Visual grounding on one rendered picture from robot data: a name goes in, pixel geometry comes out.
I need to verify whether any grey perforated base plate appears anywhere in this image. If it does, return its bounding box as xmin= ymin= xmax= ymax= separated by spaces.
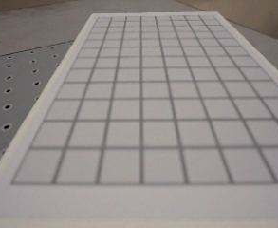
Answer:
xmin=0 ymin=40 xmax=75 ymax=160

